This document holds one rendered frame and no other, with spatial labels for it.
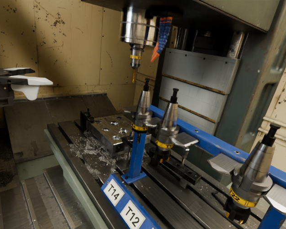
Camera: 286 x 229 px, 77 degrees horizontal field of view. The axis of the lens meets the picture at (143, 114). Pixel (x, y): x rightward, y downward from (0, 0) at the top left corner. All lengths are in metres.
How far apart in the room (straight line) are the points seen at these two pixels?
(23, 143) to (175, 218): 1.12
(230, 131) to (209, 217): 0.51
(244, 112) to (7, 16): 1.60
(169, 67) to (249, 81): 0.49
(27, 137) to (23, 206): 0.62
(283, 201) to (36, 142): 1.37
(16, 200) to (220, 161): 0.88
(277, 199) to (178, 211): 0.39
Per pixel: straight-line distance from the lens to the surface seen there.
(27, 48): 1.68
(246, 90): 1.04
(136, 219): 0.62
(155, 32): 0.77
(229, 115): 1.08
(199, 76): 1.10
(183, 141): 0.45
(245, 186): 0.40
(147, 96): 0.53
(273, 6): 0.98
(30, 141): 1.48
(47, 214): 0.90
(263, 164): 0.38
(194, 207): 0.76
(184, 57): 1.17
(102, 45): 1.86
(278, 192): 0.42
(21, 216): 0.95
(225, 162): 0.43
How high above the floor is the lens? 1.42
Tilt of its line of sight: 22 degrees down
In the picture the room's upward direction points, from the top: 9 degrees clockwise
